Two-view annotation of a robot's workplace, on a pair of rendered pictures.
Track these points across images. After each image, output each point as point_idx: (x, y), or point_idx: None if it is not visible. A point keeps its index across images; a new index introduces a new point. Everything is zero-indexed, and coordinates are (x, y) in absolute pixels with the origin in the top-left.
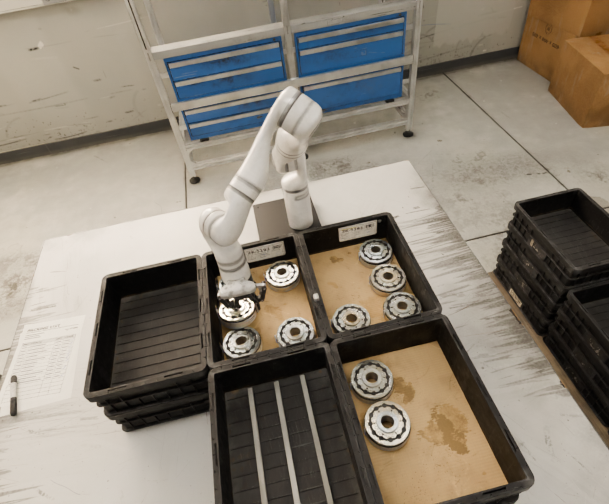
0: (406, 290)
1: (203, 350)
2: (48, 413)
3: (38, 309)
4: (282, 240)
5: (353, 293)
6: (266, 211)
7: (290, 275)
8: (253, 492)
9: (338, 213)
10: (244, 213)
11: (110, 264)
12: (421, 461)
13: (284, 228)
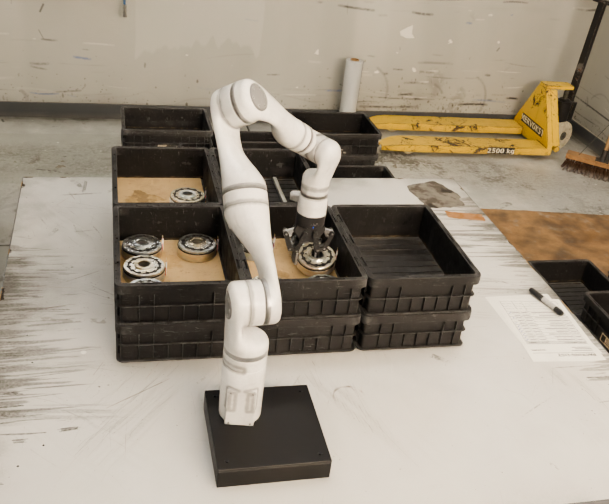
0: None
1: (337, 213)
2: (498, 290)
3: (608, 376)
4: None
5: (186, 273)
6: (302, 441)
7: None
8: (287, 195)
9: (166, 452)
10: None
11: (553, 422)
12: (169, 191)
13: (268, 402)
